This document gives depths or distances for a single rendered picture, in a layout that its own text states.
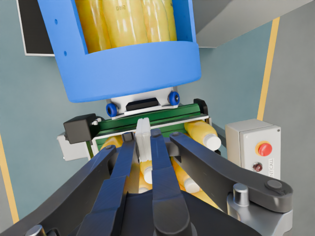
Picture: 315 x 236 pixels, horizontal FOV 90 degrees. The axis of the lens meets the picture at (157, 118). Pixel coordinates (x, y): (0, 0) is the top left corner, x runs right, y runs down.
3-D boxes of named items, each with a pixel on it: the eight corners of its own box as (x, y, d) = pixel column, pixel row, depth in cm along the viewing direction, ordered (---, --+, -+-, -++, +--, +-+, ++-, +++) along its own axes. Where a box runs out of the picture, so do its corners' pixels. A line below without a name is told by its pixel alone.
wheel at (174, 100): (173, 92, 47) (167, 92, 49) (175, 106, 49) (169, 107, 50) (179, 90, 51) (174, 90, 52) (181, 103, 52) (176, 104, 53)
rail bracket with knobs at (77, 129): (101, 111, 56) (92, 117, 46) (107, 129, 58) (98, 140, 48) (73, 116, 56) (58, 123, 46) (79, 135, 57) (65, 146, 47)
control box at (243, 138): (254, 118, 50) (282, 127, 40) (256, 173, 55) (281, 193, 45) (224, 123, 50) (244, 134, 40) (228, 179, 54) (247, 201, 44)
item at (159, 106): (156, 95, 53) (160, 99, 41) (158, 102, 54) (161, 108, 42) (127, 100, 53) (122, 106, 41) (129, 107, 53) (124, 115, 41)
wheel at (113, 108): (115, 102, 48) (109, 104, 47) (119, 116, 49) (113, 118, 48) (109, 102, 51) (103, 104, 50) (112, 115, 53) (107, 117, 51)
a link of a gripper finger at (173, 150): (151, 146, 14) (184, 139, 14) (149, 129, 19) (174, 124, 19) (154, 161, 14) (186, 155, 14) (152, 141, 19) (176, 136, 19)
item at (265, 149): (269, 140, 41) (273, 142, 40) (269, 153, 42) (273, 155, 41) (256, 143, 41) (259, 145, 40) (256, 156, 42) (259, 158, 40)
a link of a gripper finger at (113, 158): (138, 165, 14) (106, 171, 14) (140, 143, 19) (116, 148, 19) (135, 149, 14) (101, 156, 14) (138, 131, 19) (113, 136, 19)
